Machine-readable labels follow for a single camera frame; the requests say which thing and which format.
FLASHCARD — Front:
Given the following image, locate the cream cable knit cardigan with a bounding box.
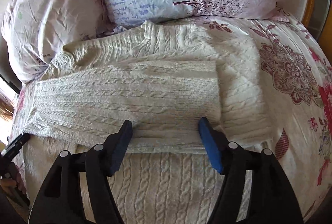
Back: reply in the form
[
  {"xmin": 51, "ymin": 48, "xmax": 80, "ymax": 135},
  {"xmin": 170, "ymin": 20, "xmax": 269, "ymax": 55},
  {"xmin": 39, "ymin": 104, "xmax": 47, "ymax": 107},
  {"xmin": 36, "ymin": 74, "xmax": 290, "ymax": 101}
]
[{"xmin": 24, "ymin": 21, "xmax": 272, "ymax": 223}]

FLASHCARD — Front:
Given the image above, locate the floral bed sheet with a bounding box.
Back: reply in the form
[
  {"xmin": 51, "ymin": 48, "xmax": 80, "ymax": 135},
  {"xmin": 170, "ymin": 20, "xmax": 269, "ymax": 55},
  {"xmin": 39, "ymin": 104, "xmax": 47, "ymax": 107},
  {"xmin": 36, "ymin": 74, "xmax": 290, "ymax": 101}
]
[{"xmin": 15, "ymin": 17, "xmax": 331, "ymax": 220}]

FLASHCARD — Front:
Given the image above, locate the white pink wrinkled pillow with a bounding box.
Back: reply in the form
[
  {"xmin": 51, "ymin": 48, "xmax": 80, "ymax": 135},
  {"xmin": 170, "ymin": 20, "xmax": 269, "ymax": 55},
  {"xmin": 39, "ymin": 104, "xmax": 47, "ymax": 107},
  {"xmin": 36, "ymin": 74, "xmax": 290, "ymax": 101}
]
[{"xmin": 1, "ymin": 0, "xmax": 114, "ymax": 83}]

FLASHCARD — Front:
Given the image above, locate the wooden headboard frame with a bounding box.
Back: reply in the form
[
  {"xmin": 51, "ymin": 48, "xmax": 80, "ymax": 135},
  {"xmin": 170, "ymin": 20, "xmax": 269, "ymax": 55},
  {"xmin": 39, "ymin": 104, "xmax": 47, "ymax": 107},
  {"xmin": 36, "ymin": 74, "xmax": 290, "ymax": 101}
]
[{"xmin": 302, "ymin": 0, "xmax": 331, "ymax": 41}]

